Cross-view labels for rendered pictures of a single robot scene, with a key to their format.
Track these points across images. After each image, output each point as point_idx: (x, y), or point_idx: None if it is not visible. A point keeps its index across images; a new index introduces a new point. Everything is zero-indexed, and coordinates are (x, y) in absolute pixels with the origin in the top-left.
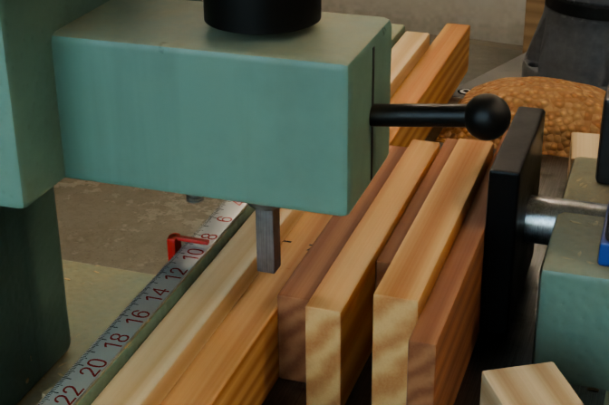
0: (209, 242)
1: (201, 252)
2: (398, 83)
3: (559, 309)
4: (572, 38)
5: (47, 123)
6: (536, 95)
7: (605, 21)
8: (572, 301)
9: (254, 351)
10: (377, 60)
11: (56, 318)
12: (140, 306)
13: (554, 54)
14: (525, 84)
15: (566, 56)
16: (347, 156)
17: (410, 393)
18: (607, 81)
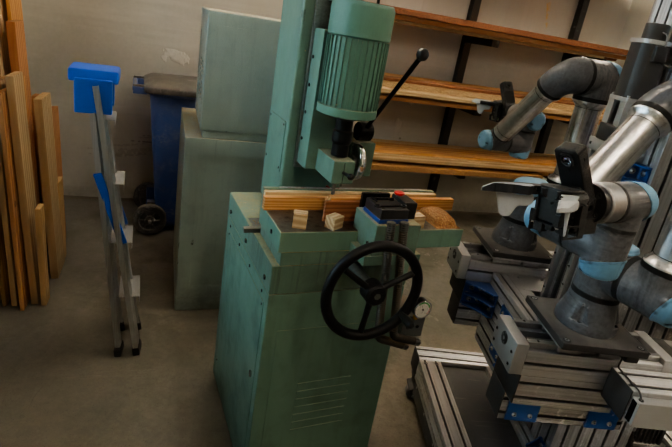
0: (330, 188)
1: (327, 188)
2: (411, 196)
3: (356, 214)
4: (501, 222)
5: (313, 159)
6: (433, 209)
7: (508, 220)
8: (357, 213)
9: (318, 199)
10: (346, 165)
11: None
12: (310, 187)
13: (497, 225)
14: (434, 207)
15: (498, 226)
16: (332, 174)
17: (323, 208)
18: (503, 236)
